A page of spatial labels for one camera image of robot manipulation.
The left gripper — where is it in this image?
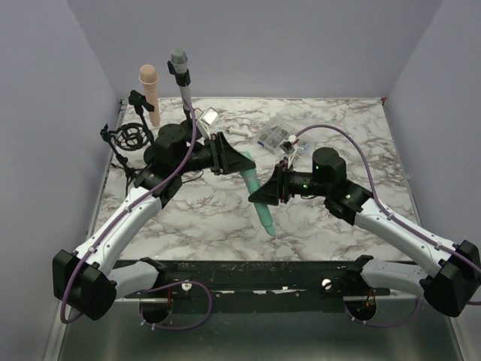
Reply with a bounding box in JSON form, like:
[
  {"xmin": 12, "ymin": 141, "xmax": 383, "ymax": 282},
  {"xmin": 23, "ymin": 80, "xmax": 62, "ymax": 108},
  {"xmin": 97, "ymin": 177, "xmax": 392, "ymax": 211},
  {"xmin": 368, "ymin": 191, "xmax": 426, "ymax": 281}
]
[{"xmin": 176, "ymin": 132, "xmax": 256, "ymax": 176}]

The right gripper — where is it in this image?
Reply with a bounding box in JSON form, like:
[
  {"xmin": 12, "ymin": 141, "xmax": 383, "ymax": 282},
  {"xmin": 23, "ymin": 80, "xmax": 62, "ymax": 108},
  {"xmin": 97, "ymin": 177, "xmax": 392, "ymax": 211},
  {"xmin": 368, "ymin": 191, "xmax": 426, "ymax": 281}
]
[{"xmin": 250, "ymin": 159, "xmax": 331, "ymax": 204}]

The mint green microphone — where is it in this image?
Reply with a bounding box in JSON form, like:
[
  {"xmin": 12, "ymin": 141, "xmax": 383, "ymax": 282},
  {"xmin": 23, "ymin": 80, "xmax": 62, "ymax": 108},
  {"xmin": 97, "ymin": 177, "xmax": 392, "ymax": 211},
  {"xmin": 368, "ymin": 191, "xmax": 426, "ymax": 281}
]
[{"xmin": 240, "ymin": 167, "xmax": 276, "ymax": 236}]

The black shock mount tripod stand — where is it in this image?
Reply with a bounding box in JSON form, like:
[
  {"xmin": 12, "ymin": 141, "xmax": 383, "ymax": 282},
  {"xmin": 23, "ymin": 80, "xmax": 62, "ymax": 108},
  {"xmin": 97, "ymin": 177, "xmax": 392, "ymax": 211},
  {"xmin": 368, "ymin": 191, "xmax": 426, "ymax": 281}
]
[{"xmin": 100, "ymin": 123, "xmax": 151, "ymax": 193}]

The black clip microphone stand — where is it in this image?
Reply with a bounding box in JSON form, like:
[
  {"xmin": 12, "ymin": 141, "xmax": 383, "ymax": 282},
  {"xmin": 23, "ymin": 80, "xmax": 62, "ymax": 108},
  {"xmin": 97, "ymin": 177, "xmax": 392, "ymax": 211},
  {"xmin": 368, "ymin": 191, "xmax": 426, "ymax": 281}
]
[{"xmin": 128, "ymin": 89, "xmax": 155, "ymax": 130}]

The peach pink microphone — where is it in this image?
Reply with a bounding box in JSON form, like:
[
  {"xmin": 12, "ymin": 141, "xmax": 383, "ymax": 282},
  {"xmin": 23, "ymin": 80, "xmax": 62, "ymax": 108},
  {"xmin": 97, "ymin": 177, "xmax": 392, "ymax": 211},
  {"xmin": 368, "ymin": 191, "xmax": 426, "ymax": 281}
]
[{"xmin": 139, "ymin": 64, "xmax": 161, "ymax": 127}]

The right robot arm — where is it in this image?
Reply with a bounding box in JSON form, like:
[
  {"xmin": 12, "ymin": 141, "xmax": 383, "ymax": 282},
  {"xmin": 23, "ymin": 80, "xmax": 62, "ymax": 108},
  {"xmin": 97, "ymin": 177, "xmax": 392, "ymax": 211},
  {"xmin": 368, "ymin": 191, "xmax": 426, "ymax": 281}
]
[{"xmin": 249, "ymin": 147, "xmax": 480, "ymax": 317}]

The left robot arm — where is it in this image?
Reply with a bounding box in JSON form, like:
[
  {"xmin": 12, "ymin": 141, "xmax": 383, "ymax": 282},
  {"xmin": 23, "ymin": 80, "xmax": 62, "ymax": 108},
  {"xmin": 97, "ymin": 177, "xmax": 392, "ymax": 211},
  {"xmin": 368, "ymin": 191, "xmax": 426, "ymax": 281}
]
[{"xmin": 53, "ymin": 123, "xmax": 256, "ymax": 320}]

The black round base stand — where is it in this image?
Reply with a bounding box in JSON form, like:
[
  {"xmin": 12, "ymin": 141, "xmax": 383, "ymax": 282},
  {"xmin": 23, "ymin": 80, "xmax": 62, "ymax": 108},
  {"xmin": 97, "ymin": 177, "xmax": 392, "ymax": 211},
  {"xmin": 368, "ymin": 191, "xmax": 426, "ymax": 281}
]
[{"xmin": 168, "ymin": 59, "xmax": 193, "ymax": 131}]

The grey silver microphone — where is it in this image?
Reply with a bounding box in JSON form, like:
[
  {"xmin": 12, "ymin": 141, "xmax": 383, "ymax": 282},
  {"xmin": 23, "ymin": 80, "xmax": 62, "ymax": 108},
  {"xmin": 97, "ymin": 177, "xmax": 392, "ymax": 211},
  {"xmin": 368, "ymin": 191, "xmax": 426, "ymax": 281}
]
[{"xmin": 168, "ymin": 47, "xmax": 192, "ymax": 111}]

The white plastic faucet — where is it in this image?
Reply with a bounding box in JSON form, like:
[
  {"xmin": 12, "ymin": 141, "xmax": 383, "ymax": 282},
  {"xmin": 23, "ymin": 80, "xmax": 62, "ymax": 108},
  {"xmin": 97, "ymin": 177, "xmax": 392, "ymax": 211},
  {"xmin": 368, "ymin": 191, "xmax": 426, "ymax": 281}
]
[{"xmin": 226, "ymin": 119, "xmax": 253, "ymax": 138}]

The clear screw organizer box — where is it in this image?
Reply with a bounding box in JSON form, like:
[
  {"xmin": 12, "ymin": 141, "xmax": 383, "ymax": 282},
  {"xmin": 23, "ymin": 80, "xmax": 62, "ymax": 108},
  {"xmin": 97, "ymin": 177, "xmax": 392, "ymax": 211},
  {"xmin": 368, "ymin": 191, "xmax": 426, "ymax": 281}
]
[{"xmin": 254, "ymin": 112, "xmax": 315, "ymax": 156}]

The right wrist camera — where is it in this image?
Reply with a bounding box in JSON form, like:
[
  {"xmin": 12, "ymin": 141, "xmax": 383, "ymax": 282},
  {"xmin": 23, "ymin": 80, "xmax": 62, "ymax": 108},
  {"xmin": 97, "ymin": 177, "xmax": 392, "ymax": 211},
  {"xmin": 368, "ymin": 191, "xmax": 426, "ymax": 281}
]
[{"xmin": 279, "ymin": 135, "xmax": 299, "ymax": 165}]

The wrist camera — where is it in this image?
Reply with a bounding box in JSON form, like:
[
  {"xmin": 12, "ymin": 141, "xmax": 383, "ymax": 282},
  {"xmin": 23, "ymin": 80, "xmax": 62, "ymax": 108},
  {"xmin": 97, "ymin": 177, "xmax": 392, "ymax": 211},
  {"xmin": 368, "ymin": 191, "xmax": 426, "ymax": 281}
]
[
  {"xmin": 195, "ymin": 108, "xmax": 218, "ymax": 138},
  {"xmin": 279, "ymin": 135, "xmax": 299, "ymax": 165}
]

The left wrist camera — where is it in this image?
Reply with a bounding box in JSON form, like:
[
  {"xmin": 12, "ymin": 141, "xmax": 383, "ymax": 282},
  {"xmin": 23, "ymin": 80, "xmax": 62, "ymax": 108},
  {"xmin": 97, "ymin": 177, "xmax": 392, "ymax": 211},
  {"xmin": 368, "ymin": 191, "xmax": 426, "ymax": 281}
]
[{"xmin": 195, "ymin": 108, "xmax": 218, "ymax": 138}]

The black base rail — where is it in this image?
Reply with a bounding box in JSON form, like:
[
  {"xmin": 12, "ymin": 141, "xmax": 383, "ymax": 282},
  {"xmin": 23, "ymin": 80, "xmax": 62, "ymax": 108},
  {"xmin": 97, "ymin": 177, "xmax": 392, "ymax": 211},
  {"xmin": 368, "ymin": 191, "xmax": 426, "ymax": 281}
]
[{"xmin": 155, "ymin": 260, "xmax": 390, "ymax": 299}]

